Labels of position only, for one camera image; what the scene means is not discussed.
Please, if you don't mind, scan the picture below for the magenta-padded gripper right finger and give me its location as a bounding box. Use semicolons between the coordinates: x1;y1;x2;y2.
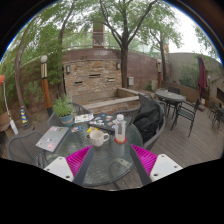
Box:
129;143;184;187

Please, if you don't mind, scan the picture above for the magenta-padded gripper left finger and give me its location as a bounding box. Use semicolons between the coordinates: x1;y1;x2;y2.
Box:
43;144;95;187

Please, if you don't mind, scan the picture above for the clear plastic bottle white cap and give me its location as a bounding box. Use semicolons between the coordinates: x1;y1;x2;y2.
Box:
114;113;128;144

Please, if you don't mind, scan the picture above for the silver laptop with stickers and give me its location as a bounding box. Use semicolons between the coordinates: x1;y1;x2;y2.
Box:
35;125;70;153

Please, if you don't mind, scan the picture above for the colourful sticker card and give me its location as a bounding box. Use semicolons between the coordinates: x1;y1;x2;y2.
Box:
70;125;84;133

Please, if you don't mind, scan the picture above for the white ribbed mug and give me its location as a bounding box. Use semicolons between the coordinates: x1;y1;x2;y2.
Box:
89;129;111;148

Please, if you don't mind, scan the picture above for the yellow card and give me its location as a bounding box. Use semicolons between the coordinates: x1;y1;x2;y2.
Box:
86;126;99;134

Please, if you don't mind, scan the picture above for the black jacket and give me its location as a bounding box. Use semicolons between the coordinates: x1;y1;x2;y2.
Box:
132;99;163;135

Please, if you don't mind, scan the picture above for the white printed paper sheet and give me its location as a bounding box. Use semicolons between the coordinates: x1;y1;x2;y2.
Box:
73;113;95;124

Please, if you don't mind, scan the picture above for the black metal chair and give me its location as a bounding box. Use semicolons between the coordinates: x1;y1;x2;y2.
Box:
207;99;224;131
170;98;201;138
167;86;182;96

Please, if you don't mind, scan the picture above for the green plant in blue pot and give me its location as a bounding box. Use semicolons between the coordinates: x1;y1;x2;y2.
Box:
51;94;75;127

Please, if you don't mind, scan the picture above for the yellow blue striped cone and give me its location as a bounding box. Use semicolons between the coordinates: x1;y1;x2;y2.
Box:
19;105;29;125

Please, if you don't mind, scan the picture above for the black laptop with stickers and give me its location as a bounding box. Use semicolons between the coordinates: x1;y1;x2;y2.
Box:
87;113;133;132

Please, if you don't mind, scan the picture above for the round dark patio table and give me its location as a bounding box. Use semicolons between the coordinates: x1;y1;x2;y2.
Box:
154;89;187;118

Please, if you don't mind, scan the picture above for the leaning tree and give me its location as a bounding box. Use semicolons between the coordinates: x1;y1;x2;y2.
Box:
6;9;64;129

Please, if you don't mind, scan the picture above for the closed maroon patio umbrella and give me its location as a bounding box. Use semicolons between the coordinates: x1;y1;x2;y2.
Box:
197;54;208;101

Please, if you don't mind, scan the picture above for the slim tree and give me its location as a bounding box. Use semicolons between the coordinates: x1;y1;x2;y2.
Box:
146;19;183;82

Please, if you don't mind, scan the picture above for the dark forked tree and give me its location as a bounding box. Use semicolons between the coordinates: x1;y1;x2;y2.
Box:
96;0;158;89

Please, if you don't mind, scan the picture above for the wooden lamp post white globe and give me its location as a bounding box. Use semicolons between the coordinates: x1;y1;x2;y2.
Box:
156;58;163;89
40;54;54;117

